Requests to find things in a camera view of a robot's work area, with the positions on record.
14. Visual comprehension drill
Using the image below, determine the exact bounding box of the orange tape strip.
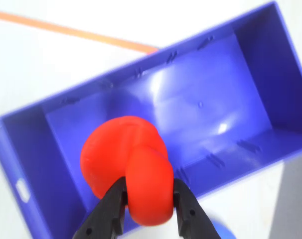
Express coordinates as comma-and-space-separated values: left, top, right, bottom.
0, 9, 159, 54

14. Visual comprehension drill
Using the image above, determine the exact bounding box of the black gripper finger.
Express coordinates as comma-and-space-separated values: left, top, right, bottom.
74, 176, 129, 239
172, 178, 222, 239

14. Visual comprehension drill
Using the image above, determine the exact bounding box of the red rubber duck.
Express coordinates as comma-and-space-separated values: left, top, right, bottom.
80, 116, 175, 227

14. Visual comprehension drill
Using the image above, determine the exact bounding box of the blue plastic box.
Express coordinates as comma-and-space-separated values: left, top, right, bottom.
0, 1, 302, 239

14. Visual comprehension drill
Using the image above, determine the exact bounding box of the blue rubber duck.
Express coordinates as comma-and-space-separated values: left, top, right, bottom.
210, 221, 238, 239

